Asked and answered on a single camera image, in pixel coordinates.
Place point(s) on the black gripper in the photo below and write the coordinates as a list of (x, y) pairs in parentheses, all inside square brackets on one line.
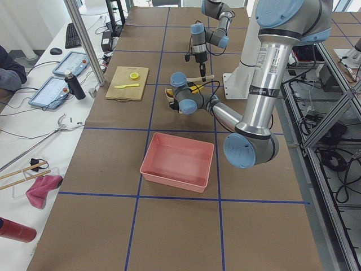
[(172, 106), (200, 57)]

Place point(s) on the white plastic dustpan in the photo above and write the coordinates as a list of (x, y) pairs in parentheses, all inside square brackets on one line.
[(170, 99)]

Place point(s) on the toy potato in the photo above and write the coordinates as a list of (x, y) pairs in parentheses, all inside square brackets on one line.
[(169, 92)]

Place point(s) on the white brush with black bristles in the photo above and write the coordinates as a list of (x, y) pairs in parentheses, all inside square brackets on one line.
[(201, 78)]

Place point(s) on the toy yellow corn cob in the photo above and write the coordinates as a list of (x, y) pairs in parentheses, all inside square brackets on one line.
[(196, 88)]

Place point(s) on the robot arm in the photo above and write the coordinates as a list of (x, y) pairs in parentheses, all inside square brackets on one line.
[(282, 26), (202, 37)]

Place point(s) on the pink plastic bin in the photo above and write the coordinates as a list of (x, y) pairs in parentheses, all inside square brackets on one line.
[(178, 162)]

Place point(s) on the yellow plastic knife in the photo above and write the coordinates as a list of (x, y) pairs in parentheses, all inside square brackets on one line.
[(127, 86)]

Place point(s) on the toy lemon slices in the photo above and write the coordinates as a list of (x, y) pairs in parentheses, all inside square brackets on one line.
[(134, 75)]

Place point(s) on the wooden cutting board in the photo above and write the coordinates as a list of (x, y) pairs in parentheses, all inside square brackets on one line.
[(121, 77)]

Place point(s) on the black power adapter box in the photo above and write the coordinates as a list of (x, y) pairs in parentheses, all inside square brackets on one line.
[(107, 41)]

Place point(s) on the black water bottle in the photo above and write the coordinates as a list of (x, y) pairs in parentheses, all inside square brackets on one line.
[(74, 85)]

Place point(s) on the far teach pendant tablet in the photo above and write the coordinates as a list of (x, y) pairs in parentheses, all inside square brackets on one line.
[(74, 61)]

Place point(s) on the teach pendant tablet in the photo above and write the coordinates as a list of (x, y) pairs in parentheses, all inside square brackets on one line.
[(51, 94), (74, 61)]

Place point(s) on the black keyboard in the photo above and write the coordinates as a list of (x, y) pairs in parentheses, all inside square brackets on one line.
[(72, 39)]

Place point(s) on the near teach pendant tablet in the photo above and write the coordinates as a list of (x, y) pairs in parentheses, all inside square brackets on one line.
[(51, 94)]

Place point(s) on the black computer mouse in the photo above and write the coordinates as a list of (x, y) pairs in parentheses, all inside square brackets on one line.
[(56, 51)]

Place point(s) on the pink cloth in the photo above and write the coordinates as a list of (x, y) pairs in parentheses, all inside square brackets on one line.
[(37, 193)]

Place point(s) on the wooden sticks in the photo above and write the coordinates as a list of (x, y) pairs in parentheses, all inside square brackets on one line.
[(26, 174)]

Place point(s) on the red water bottle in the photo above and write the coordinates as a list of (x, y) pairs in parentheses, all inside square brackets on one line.
[(15, 231)]

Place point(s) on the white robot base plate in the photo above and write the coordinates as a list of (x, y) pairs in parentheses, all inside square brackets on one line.
[(236, 86)]

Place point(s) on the aluminium frame post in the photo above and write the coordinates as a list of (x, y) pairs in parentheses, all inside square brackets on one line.
[(85, 39)]

